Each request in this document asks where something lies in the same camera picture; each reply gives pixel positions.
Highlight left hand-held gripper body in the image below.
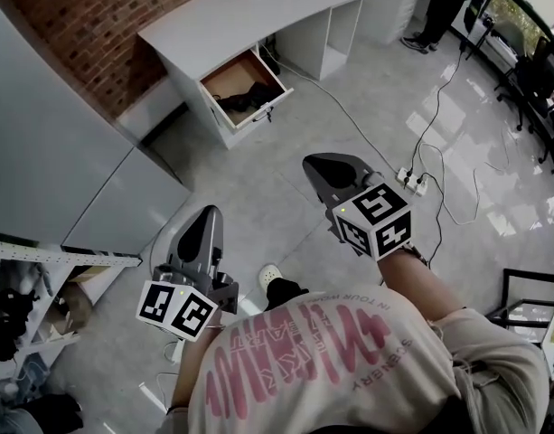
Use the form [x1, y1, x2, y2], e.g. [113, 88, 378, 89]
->
[135, 254, 240, 344]

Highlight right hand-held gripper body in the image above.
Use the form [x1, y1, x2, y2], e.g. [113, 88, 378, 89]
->
[322, 170, 415, 262]

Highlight black object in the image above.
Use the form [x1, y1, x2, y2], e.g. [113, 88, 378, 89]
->
[217, 81, 282, 113]

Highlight white drawer with brown inside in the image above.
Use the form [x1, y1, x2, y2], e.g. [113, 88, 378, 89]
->
[198, 51, 295, 131]

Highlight person's right forearm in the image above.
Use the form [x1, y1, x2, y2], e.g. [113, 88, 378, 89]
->
[376, 246, 465, 323]

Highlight person's left forearm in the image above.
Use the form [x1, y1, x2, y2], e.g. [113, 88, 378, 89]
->
[170, 323, 223, 413]

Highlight white desk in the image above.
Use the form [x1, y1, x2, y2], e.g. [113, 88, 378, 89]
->
[136, 0, 376, 149]

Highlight white power strip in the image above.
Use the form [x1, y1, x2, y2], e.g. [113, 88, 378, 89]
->
[396, 165, 429, 198]

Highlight person's white clog shoe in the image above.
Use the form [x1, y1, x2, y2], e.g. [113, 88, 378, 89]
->
[257, 263, 280, 294]

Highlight brown cardboard box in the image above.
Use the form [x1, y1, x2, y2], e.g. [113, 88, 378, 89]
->
[66, 264, 117, 284]

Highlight person's black trousers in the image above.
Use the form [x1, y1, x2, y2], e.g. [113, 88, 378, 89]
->
[263, 276, 310, 312]

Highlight clear plastic bag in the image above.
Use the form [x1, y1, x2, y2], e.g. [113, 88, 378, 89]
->
[54, 282, 95, 334]

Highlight white metal shelf rack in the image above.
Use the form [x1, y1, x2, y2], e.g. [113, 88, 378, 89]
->
[0, 237, 143, 379]

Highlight person's cream printed t-shirt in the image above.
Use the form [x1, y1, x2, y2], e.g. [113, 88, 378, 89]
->
[156, 282, 553, 434]

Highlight white bookcase cabinet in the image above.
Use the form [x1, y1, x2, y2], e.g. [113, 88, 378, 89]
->
[348, 0, 427, 44]

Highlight black office chair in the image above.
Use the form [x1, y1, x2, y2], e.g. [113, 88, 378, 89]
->
[527, 101, 554, 175]
[495, 36, 554, 133]

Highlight black framed window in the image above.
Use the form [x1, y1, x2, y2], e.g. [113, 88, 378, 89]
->
[484, 0, 554, 58]

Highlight person's wrist bracelet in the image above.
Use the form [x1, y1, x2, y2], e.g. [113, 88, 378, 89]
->
[402, 241, 429, 269]

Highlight black floor cable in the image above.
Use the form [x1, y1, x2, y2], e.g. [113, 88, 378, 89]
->
[409, 38, 467, 175]

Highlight black metal table frame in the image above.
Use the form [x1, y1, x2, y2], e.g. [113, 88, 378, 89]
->
[486, 267, 554, 347]

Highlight black strapped shelf item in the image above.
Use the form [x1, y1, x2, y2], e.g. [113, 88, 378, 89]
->
[0, 287, 38, 363]

